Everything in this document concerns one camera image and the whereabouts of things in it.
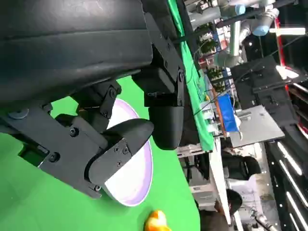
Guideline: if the lilac plate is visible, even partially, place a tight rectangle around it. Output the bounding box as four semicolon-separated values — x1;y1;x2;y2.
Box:
104;98;154;207

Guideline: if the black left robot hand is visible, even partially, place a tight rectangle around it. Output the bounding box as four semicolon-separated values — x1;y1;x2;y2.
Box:
0;0;186;200

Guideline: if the orange toy bread roll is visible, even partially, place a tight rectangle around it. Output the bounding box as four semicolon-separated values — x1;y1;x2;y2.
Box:
143;209;170;231

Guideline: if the green cloth on workshop desk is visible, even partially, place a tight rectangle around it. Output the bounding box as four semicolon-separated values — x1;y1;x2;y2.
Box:
167;0;215;153

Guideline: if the green table cloth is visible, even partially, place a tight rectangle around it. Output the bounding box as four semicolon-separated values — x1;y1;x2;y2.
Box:
0;76;202;231

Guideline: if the blue box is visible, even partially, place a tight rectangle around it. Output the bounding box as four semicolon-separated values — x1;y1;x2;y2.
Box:
217;93;241;133

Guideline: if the black monitor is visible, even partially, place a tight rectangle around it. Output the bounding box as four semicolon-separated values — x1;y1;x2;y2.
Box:
230;57;299;126

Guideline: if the grey flat panel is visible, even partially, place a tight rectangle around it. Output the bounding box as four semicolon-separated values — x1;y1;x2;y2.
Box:
230;104;286;148

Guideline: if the person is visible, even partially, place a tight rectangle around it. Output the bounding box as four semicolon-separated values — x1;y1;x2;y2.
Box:
199;189;244;231

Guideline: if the white workshop desk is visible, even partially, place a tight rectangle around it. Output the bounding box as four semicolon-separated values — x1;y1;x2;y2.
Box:
208;136;244;231

